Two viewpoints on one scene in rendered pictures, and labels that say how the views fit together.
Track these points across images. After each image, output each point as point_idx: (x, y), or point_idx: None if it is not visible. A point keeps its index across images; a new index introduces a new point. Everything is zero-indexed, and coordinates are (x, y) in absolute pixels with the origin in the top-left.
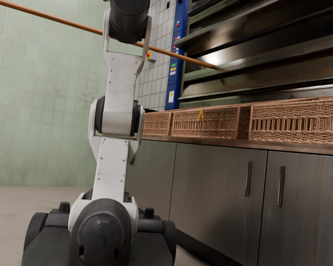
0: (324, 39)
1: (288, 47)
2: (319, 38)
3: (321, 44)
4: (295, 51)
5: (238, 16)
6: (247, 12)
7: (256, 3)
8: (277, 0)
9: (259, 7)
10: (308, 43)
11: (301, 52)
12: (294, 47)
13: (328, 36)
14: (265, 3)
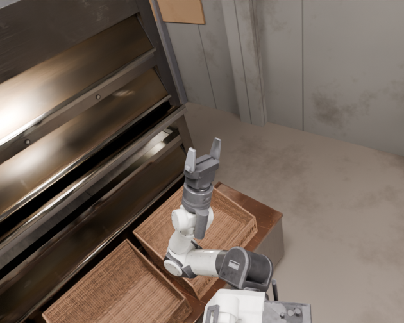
0: (109, 195)
1: (74, 220)
2: (104, 197)
3: (108, 198)
4: (85, 219)
5: (0, 254)
6: (19, 240)
7: None
8: (67, 203)
9: (41, 223)
10: (95, 205)
11: (92, 216)
12: (82, 216)
13: (111, 190)
14: (47, 215)
